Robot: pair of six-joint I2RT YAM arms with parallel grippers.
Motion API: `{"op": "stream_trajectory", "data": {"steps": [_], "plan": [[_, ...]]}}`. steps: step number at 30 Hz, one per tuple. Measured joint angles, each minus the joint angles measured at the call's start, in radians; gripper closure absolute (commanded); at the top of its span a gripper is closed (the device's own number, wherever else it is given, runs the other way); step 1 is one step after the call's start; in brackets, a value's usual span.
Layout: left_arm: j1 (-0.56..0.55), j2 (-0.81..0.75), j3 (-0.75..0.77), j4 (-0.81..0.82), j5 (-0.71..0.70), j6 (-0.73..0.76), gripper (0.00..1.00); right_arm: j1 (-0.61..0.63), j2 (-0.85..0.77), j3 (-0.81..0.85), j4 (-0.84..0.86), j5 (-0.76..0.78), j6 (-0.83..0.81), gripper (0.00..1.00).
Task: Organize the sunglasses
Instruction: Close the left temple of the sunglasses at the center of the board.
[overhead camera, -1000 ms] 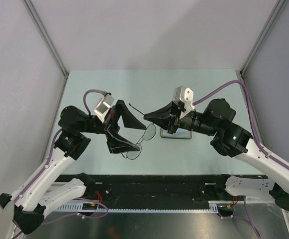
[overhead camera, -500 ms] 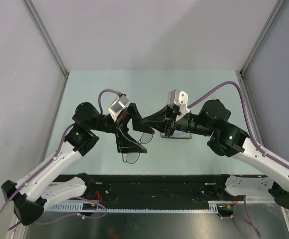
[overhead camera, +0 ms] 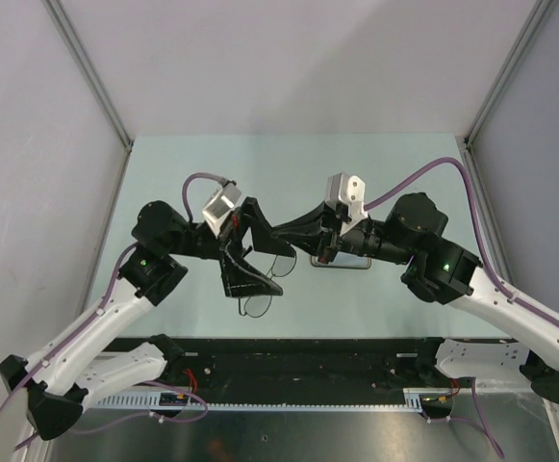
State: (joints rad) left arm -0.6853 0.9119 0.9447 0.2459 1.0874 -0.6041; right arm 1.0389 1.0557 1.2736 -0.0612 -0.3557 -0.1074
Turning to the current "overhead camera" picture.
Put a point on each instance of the right aluminium frame post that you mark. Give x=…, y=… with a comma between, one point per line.
x=531, y=28

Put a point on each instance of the left aluminium frame post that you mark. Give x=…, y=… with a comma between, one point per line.
x=80, y=55

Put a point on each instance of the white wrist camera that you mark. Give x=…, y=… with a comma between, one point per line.
x=345, y=196
x=219, y=207

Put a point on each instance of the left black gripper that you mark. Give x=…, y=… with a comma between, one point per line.
x=241, y=278

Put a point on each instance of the white slotted cable duct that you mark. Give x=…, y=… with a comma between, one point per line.
x=161, y=400

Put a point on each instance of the aluminium frame post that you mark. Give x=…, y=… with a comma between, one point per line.
x=531, y=28
x=80, y=55

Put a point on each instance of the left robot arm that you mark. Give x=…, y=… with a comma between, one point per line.
x=60, y=381

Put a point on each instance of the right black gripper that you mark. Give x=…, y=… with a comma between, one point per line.
x=317, y=233

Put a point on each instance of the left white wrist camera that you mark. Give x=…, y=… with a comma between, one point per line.
x=219, y=207

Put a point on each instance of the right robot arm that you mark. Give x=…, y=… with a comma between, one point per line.
x=437, y=271

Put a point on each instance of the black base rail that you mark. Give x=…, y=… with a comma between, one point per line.
x=310, y=371

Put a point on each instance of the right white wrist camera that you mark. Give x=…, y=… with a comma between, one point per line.
x=345, y=196

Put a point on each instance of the black glasses case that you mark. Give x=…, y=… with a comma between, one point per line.
x=343, y=261

